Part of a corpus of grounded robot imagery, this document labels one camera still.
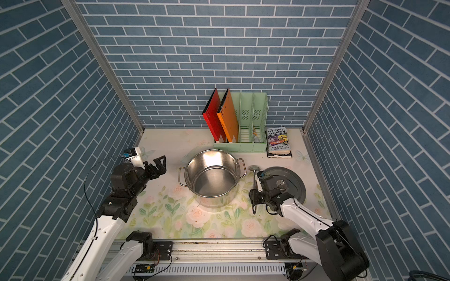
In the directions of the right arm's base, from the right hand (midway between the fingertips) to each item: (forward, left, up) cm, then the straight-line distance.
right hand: (254, 194), depth 88 cm
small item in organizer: (+39, -1, -2) cm, 39 cm away
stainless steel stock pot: (+9, +23, -1) cm, 25 cm away
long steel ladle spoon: (+16, 0, -1) cm, 16 cm away
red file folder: (+29, +25, +25) cm, 45 cm away
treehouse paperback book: (+34, -14, +2) cm, 37 cm away
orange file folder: (+31, +17, +24) cm, 42 cm away
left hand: (+2, +42, +23) cm, 48 cm away
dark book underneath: (+27, -21, 0) cm, 34 cm away
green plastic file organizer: (+51, +2, +5) cm, 52 cm away
